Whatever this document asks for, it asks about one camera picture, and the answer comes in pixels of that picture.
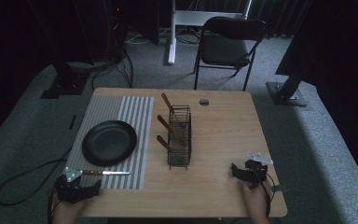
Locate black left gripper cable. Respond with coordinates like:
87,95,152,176
46,183,59,224

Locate bundle of black cables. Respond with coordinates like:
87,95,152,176
90,46,135,90

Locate small black floor strip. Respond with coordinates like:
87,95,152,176
68,114,77,132

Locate white desk frame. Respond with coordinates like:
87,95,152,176
167,0,254,65

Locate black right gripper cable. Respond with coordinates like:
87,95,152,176
253,169,277,218

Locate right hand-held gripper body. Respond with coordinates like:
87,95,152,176
244,152,275,189

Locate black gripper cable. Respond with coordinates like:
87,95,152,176
46,183,59,224
253,169,277,218

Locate black folding chair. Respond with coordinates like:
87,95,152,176
193,16,267,92

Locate wooden-handled table knife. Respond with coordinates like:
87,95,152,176
81,169,133,176

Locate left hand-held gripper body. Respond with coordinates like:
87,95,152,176
56,166,95,205

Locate black stand with base plate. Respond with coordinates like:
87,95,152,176
266,72,309,108
40,60,90,100

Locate dark wire cutlery caddy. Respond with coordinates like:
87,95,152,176
166,105,193,172

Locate white floor cables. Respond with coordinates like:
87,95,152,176
124,30,153,45

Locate grey striped placemat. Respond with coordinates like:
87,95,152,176
64,95,155,191

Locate person's right hand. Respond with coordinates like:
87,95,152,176
241,179,274,224

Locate person's left hand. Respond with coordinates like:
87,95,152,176
51,189,88,224

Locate long wooden-handled utensil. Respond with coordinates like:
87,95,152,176
160,92,188,127

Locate black floor cable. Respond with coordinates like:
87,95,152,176
0,146,73,207

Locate black round plate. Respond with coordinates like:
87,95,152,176
81,119,138,167

